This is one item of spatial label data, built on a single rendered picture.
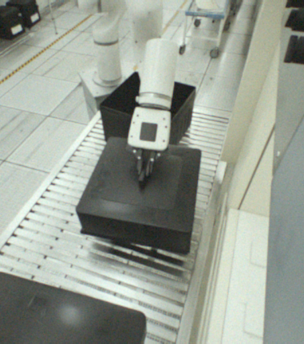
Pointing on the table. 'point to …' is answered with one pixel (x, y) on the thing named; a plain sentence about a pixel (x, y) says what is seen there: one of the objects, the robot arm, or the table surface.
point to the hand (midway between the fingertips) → (145, 168)
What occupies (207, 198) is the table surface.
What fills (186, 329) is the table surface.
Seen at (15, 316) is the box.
